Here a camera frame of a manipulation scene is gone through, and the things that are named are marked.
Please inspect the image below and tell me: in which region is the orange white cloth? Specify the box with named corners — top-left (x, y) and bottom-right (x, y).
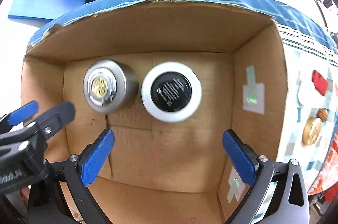
top-left (308, 133), bottom-right (337, 195)

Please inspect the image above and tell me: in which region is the red rectangular case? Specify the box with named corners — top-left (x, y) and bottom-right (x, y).
top-left (312, 70), bottom-right (328, 96)

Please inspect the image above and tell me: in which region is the white jar black lid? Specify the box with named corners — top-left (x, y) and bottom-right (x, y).
top-left (141, 61), bottom-right (202, 123)

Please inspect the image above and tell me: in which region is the gold round tin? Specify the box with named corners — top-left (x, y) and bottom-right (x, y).
top-left (302, 117), bottom-right (322, 146)

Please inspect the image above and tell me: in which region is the open cardboard box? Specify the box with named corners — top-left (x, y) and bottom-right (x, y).
top-left (21, 1), bottom-right (288, 223)

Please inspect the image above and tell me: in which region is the silver round tin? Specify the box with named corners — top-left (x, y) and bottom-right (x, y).
top-left (83, 59), bottom-right (139, 115)

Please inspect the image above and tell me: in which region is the plaid tablecloth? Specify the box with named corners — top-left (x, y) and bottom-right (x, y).
top-left (39, 0), bottom-right (337, 187)

